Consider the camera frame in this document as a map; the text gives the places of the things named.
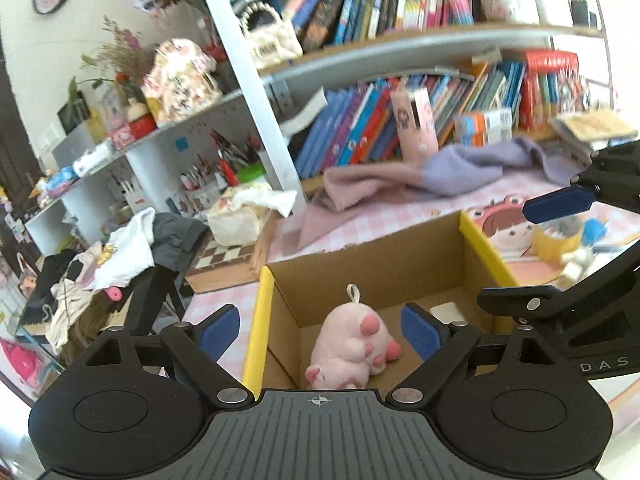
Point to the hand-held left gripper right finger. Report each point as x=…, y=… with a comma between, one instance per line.
x=417, y=332

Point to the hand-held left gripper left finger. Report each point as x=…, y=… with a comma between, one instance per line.
x=222, y=327

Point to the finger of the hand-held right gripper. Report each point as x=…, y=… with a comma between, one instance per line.
x=557, y=207
x=520, y=300

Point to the blue block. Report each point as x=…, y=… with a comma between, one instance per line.
x=593, y=232

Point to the yellow tape roll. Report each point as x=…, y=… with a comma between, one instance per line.
x=545, y=250

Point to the pink plush pig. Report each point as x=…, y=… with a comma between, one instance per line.
x=345, y=340

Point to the yellow cardboard box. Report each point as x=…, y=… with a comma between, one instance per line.
x=380, y=270

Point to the checkered board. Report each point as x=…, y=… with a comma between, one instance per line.
x=225, y=255

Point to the beige notebook stack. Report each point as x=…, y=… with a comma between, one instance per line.
x=595, y=127

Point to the grey garment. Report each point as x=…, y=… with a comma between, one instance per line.
x=177, y=237

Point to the orange blue small carton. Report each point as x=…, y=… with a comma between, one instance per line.
x=487, y=127

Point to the lavender pink knit cloth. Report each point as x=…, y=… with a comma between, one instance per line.
x=450, y=170

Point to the pink cartoon desk mat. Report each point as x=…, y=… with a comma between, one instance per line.
x=390, y=220

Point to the cream tissue bag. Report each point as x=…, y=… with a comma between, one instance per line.
x=240, y=212

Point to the white printed t-shirt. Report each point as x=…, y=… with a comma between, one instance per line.
x=125, y=250

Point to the red boxed book set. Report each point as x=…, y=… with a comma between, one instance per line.
x=547, y=80

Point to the brown hanging cloth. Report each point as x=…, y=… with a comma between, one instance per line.
x=90, y=330

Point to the cluster of pens in holders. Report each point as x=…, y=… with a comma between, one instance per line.
x=225, y=165

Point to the pink cartoon cylinder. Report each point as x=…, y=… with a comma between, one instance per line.
x=415, y=125

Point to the pink hanging bag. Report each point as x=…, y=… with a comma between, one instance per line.
x=20, y=362

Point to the white wipes pack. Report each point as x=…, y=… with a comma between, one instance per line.
x=97, y=159

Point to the row of blue textbooks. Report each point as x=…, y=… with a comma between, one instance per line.
x=350, y=130

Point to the pink small box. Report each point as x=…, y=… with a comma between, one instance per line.
x=121, y=137

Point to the red small figurine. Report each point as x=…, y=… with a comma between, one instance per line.
x=139, y=120

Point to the grey storage box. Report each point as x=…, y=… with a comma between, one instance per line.
x=75, y=147

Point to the grey white shelf unit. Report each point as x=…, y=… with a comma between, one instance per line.
x=255, y=90

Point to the row of assorted novels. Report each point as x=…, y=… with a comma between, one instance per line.
x=380, y=0

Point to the dried flower bouquet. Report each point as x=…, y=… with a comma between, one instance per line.
x=117, y=55

